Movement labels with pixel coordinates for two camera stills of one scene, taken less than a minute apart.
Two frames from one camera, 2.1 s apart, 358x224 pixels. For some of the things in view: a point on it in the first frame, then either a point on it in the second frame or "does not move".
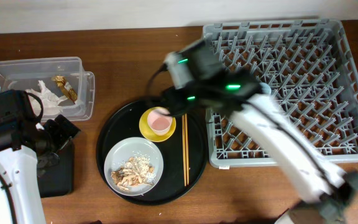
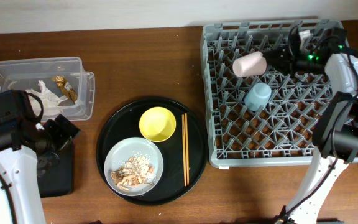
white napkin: (48, 99) does not move
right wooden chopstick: (187, 151) does not move
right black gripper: (189, 101) → (286, 60)
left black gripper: (64, 130) does not move
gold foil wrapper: (66, 87) does not move
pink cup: (159, 121) → (253, 64)
